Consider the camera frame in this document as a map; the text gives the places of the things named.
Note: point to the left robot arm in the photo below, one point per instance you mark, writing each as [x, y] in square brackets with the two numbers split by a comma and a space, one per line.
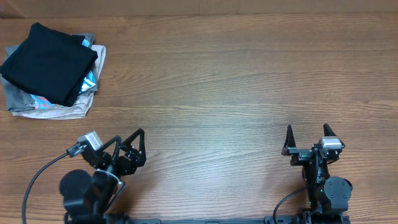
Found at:
[87, 197]

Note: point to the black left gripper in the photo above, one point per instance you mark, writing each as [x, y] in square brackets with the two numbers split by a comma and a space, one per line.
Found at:
[135, 159]

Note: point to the folded grey garment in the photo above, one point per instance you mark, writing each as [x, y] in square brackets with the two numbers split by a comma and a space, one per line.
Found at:
[18, 100]

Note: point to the black t-shirt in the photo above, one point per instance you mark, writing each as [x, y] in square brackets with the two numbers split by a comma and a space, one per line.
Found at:
[17, 69]

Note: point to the folded blue striped garment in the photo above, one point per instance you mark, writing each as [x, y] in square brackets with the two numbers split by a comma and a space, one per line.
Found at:
[62, 69]

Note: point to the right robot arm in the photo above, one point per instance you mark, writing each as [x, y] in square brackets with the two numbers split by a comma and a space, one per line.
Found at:
[327, 196]

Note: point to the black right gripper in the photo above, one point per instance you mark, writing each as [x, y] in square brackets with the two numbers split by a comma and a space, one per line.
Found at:
[301, 154]

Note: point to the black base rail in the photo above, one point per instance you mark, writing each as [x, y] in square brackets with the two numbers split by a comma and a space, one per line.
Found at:
[266, 220]

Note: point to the folded beige garment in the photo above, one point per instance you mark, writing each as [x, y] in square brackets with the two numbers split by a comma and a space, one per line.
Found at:
[80, 107]

